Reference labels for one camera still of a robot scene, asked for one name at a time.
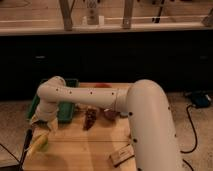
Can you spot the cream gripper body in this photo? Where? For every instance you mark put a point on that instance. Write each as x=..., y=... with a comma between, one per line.
x=45, y=124

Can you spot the dark purple eggplant toy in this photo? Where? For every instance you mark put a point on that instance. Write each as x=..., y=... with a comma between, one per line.
x=110, y=114

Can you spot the wooden block stamp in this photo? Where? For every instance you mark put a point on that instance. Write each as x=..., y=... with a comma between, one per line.
x=121, y=155

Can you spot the blue sponge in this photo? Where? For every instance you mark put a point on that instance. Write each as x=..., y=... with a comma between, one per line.
x=123, y=114

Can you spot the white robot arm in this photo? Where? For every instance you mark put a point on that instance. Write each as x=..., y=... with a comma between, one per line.
x=152, y=127

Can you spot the brown chocolate cake slice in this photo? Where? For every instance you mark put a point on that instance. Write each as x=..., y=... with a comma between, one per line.
x=90, y=118

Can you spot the green plastic cup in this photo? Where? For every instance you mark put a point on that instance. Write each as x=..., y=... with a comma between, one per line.
x=40, y=143

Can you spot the green plastic tray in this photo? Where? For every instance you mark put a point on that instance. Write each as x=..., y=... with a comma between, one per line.
x=66, y=109

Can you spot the dark blue floor device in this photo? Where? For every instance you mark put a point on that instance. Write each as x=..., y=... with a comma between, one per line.
x=201, y=100

